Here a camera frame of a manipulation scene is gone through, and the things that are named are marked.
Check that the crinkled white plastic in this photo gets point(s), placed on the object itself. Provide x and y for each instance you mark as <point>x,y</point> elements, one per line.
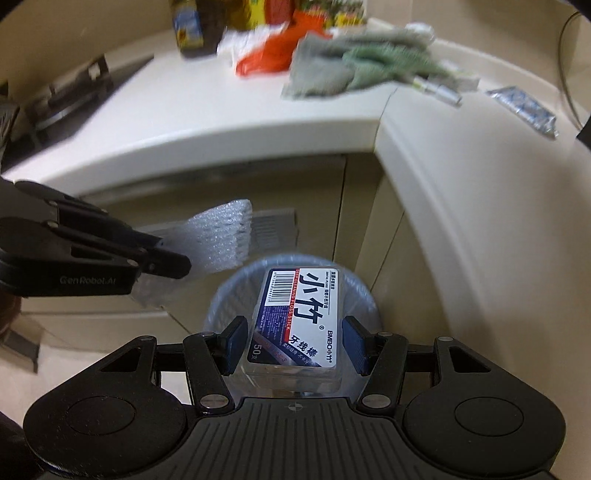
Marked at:
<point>235,48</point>

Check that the grey dimpled sponge cloth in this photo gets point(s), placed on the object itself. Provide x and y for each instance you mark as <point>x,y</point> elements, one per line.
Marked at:
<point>406,34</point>

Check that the black gas stove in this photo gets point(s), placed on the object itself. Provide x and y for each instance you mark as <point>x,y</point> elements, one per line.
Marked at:
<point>78,97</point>

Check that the small white tube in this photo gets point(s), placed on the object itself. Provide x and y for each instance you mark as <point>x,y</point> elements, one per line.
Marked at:
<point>438,92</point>

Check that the green cloth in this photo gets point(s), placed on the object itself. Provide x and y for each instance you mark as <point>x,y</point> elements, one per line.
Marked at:
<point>383,64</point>

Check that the blue trash bin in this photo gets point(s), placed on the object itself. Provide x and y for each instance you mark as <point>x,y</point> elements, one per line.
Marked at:
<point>364,300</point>

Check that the pickle jar red green label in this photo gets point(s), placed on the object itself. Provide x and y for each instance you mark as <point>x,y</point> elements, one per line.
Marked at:
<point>318,5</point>

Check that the white foam wrap sheet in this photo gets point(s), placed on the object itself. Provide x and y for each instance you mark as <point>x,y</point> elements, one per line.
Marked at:
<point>217,235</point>

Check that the pickle jar yellow label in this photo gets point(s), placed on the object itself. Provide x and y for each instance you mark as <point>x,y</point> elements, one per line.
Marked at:
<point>351,11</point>

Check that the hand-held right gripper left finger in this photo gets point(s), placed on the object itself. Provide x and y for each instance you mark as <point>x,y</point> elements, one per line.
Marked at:
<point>236,341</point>

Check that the dark bottle blue yellow label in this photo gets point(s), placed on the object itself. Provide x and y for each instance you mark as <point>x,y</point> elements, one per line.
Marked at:
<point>187,25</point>

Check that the orange plastic bag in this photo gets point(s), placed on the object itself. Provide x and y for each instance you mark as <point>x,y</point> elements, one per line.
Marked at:
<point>272,50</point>

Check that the dark glass sauce bottle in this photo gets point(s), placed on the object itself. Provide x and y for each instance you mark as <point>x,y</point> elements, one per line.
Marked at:
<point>214,27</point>

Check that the clear floss pick box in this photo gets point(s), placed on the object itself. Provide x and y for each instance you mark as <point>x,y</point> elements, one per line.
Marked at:
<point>295,318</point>

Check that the silver cabinet vent grille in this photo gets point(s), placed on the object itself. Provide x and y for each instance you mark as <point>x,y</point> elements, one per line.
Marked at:
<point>272,230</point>

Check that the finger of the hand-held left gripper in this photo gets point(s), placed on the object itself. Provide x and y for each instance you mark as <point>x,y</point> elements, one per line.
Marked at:
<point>152,263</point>
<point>92,219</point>

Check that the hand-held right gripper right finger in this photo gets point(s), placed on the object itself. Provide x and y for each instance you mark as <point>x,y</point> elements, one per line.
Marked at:
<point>353,344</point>

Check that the silver foil packet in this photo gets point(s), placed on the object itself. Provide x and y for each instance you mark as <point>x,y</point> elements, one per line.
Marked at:
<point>521,108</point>

